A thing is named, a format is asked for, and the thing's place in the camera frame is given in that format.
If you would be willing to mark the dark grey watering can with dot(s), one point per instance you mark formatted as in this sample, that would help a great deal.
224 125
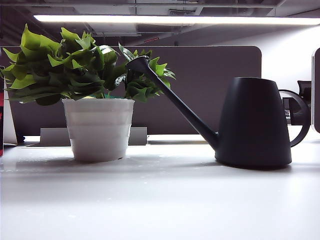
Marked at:
252 120

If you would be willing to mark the white ribbed plant pot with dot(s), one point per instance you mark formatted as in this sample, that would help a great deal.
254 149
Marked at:
100 130

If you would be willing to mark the green leafy artificial plant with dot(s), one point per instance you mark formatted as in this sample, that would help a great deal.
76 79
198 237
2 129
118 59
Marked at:
50 65

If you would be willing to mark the dark grey desk divider panel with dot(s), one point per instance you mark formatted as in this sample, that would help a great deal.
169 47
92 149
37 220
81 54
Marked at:
205 75

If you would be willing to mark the long ceiling light strip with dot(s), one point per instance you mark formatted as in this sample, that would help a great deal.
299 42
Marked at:
150 19

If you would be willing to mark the ceiling air vent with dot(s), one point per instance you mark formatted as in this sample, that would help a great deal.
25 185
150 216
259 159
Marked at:
182 11

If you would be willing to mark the black office chair backrest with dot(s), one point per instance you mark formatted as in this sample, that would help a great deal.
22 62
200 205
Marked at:
287 103

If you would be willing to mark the black mesh office chair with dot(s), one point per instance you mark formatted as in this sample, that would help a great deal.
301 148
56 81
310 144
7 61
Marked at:
305 86

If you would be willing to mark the white leaning board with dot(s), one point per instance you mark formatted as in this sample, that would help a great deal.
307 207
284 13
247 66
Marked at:
10 120

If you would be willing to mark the grey divider panel white edge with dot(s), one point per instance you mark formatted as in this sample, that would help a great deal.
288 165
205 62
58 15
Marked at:
316 90

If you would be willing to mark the grey metal divider bracket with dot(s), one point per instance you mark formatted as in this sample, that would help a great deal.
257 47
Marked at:
53 136

